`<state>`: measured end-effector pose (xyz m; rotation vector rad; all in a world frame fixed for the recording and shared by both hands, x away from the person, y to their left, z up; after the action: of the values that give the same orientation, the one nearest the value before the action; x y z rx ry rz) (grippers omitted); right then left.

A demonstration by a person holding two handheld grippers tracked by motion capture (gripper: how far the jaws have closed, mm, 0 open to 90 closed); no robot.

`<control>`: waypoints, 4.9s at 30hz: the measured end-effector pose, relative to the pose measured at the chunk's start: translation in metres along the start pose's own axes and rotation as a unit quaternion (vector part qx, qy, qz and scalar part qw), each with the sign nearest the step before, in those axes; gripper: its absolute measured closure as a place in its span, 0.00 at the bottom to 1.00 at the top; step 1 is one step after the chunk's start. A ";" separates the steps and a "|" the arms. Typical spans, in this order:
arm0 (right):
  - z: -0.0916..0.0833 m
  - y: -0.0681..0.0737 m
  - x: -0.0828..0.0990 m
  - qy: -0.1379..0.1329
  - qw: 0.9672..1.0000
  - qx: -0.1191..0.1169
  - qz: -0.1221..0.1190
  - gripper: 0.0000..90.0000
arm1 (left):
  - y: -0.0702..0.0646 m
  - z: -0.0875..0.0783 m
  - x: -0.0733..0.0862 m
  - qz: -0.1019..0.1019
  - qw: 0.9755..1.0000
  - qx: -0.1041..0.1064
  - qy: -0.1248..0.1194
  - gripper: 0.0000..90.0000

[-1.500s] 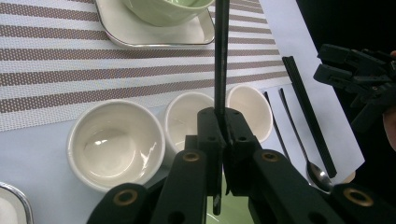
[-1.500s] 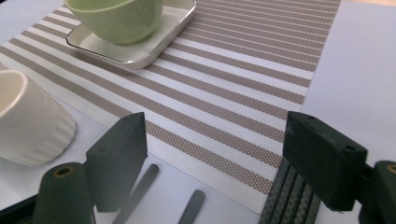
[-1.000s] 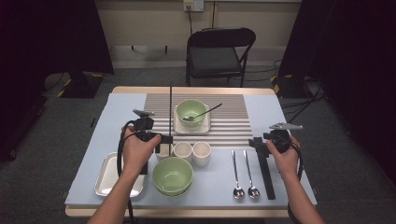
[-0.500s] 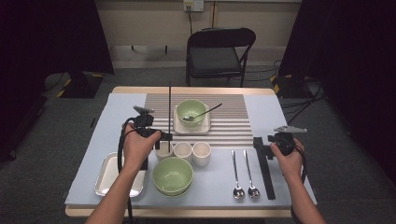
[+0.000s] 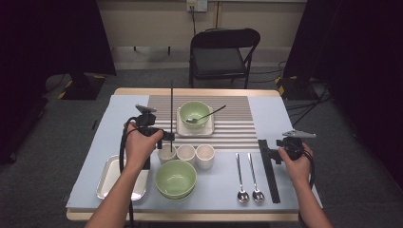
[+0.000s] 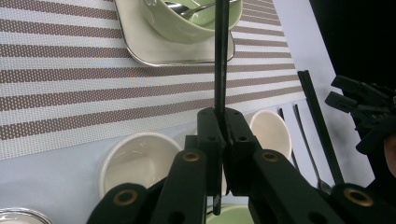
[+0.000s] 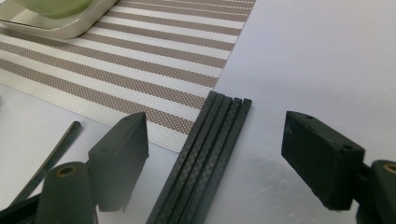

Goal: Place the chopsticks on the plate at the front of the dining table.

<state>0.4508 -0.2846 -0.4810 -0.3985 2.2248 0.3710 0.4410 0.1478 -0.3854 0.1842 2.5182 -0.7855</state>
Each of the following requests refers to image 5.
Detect white ceramic cup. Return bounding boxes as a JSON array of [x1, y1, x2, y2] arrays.
[[157, 142, 177, 165], [176, 143, 197, 164], [195, 143, 216, 170]]

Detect row of black chopsticks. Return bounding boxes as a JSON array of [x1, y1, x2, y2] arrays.
[[257, 139, 282, 204]]

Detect person's left hand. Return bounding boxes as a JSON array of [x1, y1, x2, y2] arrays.
[[125, 127, 164, 170]]

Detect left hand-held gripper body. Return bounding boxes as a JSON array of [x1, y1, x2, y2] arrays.
[[135, 104, 166, 140]]

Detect black stand base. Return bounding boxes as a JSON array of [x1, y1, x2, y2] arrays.
[[57, 70, 107, 101], [274, 75, 315, 101]]

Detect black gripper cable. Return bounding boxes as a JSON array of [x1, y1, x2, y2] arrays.
[[118, 115, 142, 228], [297, 151, 317, 228]]

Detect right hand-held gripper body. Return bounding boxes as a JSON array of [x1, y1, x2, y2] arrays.
[[276, 128, 317, 162]]

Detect green bowl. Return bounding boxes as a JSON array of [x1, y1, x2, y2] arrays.
[[157, 184, 197, 201], [179, 101, 211, 131], [155, 159, 198, 198]]

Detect metal spoon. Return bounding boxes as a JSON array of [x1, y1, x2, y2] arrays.
[[235, 152, 251, 204], [247, 152, 266, 203], [185, 104, 227, 124]]

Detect striped placemat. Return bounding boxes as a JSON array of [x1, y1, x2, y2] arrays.
[[138, 94, 260, 150]]

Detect black floor cables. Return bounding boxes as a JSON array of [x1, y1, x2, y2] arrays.
[[246, 60, 333, 127]]

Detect light blue table board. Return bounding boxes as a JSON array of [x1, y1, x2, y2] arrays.
[[66, 94, 323, 213]]

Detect black wall cable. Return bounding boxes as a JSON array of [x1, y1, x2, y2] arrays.
[[189, 5, 198, 36]]

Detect person's right hand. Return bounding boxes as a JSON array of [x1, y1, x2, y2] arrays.
[[278, 142, 316, 188]]

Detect white wall socket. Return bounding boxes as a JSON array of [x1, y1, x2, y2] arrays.
[[185, 0, 208, 13]]

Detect single black chopstick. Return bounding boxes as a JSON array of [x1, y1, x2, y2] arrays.
[[169, 80, 175, 154]]

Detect black curtain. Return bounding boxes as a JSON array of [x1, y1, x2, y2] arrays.
[[282, 0, 403, 191], [0, 0, 117, 165]]

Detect black folding chair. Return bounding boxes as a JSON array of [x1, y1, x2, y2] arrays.
[[188, 28, 261, 89]]

